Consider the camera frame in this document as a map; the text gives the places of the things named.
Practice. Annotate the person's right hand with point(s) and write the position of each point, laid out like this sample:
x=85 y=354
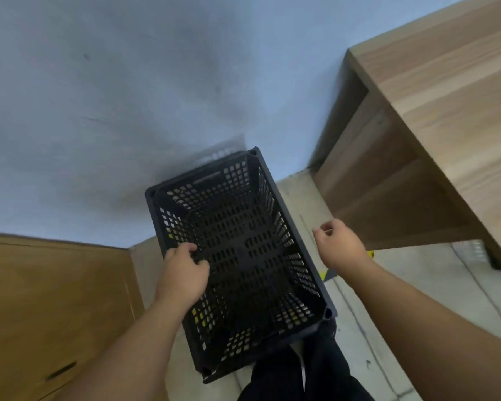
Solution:
x=342 y=250

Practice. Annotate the person's left hand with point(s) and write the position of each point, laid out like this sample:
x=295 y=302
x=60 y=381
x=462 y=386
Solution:
x=183 y=279

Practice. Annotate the person's right fingers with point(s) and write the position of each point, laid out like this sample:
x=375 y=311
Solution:
x=323 y=233

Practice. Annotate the person's left thumb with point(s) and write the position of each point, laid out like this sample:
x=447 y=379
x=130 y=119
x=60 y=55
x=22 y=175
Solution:
x=202 y=273

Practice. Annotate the black perforated plastic crate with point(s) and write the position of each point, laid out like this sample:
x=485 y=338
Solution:
x=250 y=246

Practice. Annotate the person's right forearm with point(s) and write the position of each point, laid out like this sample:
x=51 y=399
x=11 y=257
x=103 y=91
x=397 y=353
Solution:
x=421 y=329

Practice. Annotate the person's left forearm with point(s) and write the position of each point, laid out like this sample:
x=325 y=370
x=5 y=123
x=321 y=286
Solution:
x=133 y=354

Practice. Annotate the person's black trousers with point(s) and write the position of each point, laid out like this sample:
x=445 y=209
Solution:
x=309 y=367

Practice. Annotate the brown wooden cabinet door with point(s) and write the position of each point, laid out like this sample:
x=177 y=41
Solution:
x=54 y=313

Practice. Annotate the light wooden table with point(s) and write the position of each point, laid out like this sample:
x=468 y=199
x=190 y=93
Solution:
x=442 y=100

